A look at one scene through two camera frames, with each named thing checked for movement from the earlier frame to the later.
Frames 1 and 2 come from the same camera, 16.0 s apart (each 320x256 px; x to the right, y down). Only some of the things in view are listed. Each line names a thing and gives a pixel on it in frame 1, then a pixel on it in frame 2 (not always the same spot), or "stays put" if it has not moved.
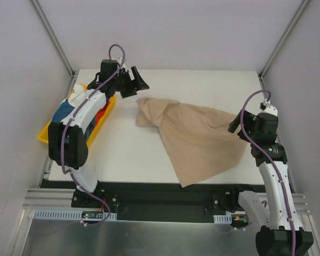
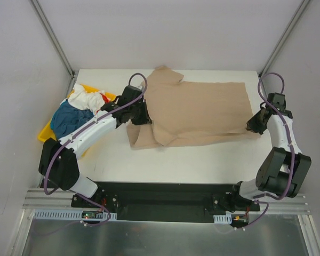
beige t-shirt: [200, 142] -> [186, 112]
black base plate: [162, 201] stays put
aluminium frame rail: [49, 199] stays put
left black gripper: [129, 85] -> [143, 114]
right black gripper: [245, 124] -> [256, 121]
